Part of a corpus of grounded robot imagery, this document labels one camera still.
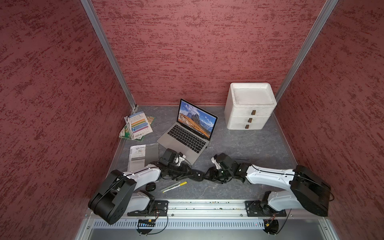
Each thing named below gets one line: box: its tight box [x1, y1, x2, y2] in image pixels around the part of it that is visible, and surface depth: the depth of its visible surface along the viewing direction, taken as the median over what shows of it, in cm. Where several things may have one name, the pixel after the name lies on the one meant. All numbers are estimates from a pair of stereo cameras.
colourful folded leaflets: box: [118, 111, 155, 142], surface depth 108 cm
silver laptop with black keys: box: [157, 98, 219, 166], surface depth 100 cm
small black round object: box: [146, 182, 156, 192], surface depth 81 cm
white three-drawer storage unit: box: [224, 82, 277, 130], surface depth 97 cm
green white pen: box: [161, 181, 181, 192], surface depth 82 cm
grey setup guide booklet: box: [145, 143, 159, 167], surface depth 98 cm
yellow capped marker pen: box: [162, 181, 188, 194], surface depth 82 cm
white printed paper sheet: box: [127, 144, 146, 172], surface depth 94 cm
